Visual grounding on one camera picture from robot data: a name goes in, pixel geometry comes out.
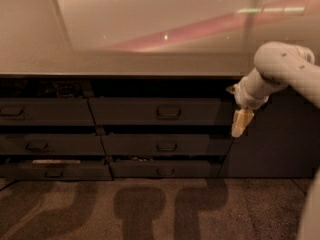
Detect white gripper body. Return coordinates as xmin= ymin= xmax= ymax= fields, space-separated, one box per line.
xmin=234 ymin=77 xmax=269 ymax=110

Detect grey drawer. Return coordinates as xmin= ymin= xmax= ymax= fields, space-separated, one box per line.
xmin=0 ymin=98 xmax=94 ymax=126
xmin=0 ymin=134 xmax=104 ymax=156
xmin=101 ymin=133 xmax=234 ymax=157
xmin=0 ymin=160 xmax=113 ymax=181
xmin=89 ymin=98 xmax=233 ymax=126
xmin=110 ymin=160 xmax=221 ymax=178

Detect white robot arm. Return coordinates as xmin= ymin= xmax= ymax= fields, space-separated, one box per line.
xmin=226 ymin=41 xmax=320 ymax=240

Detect dark items in left drawer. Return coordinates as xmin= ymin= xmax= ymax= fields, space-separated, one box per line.
xmin=36 ymin=81 xmax=83 ymax=98

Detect white item in bottom drawer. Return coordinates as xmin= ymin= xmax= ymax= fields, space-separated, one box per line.
xmin=32 ymin=159 xmax=81 ymax=164

